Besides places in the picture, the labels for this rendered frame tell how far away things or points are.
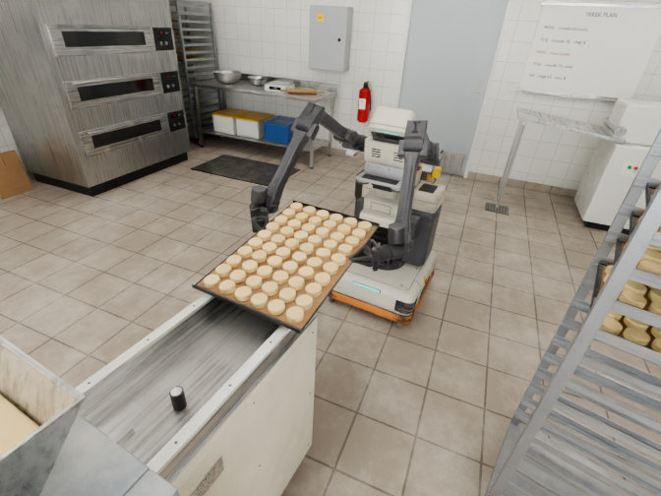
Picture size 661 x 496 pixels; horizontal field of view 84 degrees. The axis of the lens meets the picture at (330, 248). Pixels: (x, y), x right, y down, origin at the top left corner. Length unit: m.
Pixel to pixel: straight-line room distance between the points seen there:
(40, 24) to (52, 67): 0.32
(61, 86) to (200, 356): 3.45
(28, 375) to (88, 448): 0.13
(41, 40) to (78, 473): 3.87
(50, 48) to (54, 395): 3.86
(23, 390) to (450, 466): 1.71
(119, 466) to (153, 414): 0.47
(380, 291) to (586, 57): 3.63
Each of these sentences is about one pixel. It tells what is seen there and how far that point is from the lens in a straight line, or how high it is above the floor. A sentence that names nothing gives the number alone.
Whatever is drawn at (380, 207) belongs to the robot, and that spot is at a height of 0.78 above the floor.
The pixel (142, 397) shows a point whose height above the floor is 0.84.
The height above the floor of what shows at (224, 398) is 0.90.
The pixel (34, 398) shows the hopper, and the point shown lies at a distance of 0.56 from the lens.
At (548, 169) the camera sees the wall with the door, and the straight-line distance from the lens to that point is 5.29.
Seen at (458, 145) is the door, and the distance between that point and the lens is 5.22.
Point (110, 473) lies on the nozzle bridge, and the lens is 0.59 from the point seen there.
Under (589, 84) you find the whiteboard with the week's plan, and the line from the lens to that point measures 5.12.
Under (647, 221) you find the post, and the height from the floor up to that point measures 1.36.
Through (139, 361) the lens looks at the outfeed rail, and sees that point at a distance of 1.14.
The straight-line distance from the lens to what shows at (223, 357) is 1.12.
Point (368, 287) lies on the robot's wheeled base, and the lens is 2.34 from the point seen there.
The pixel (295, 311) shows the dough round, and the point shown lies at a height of 0.95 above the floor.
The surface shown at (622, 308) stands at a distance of 1.08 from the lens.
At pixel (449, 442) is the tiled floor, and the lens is 2.04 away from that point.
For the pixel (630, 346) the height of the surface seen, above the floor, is 1.05.
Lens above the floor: 1.66
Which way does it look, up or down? 31 degrees down
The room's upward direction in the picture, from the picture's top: 4 degrees clockwise
